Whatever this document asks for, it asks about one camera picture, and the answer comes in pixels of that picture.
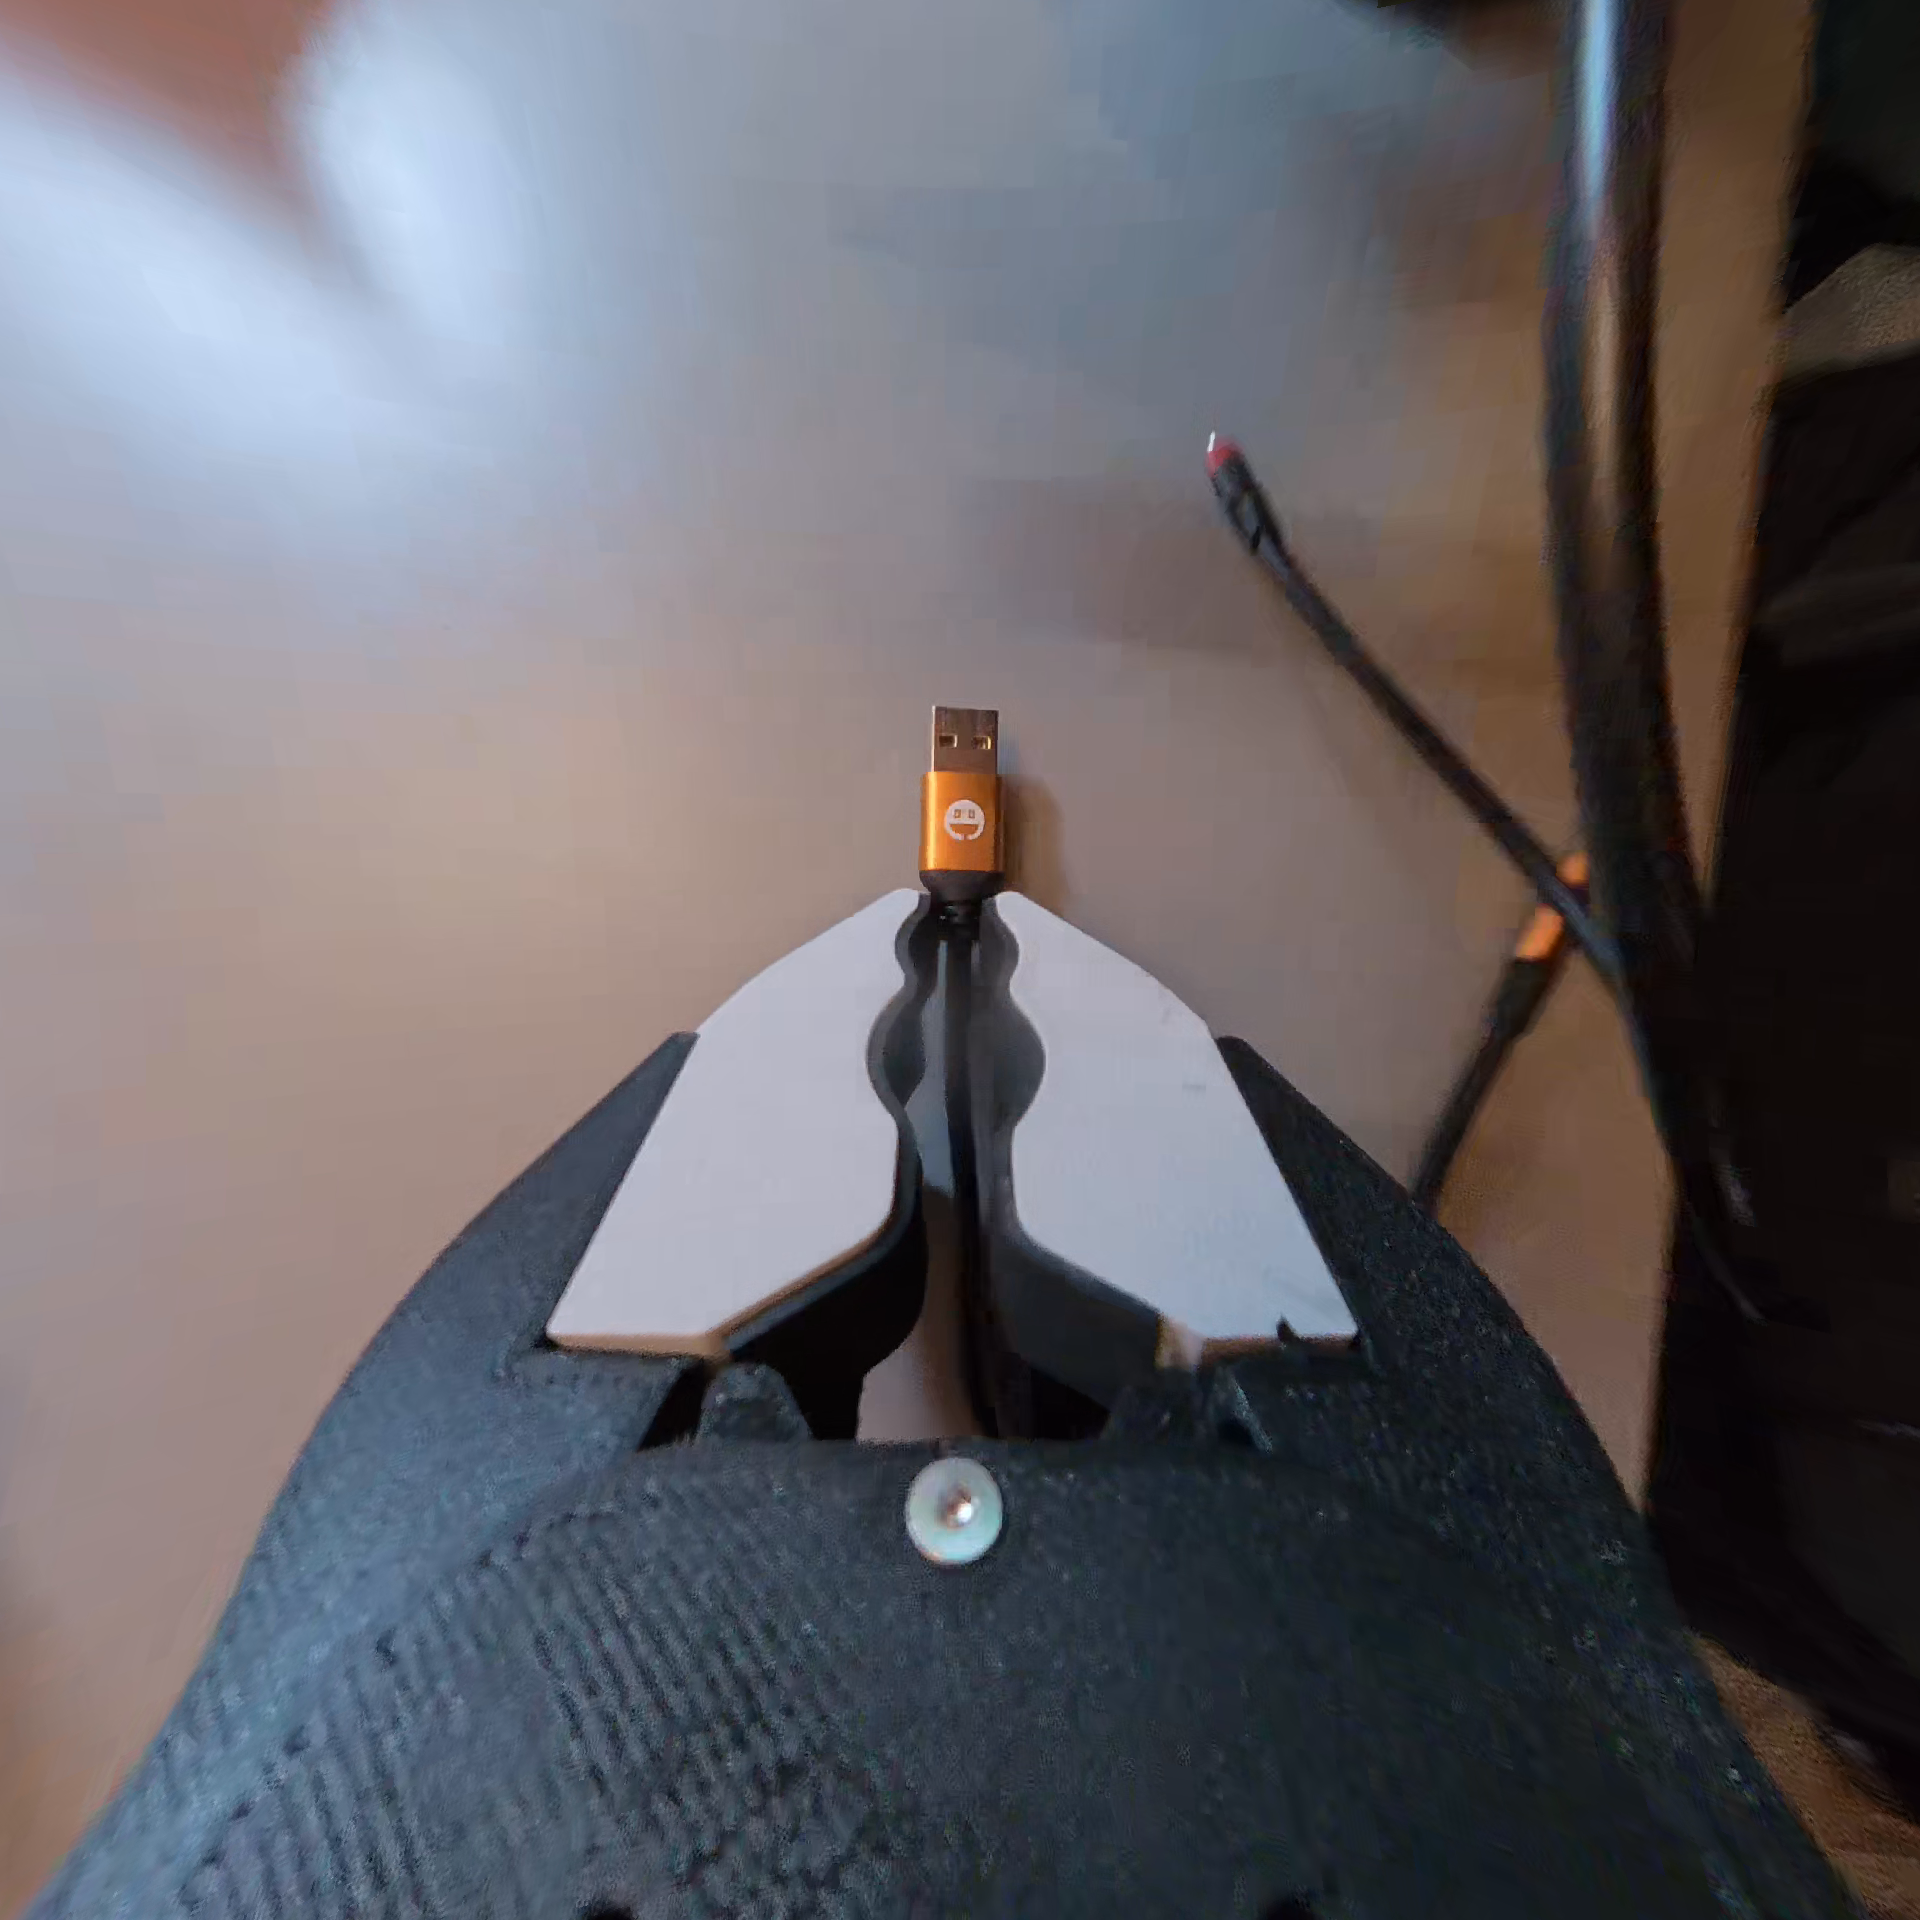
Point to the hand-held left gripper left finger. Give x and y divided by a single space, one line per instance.
751 1172

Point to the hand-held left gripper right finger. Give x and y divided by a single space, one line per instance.
1171 1172

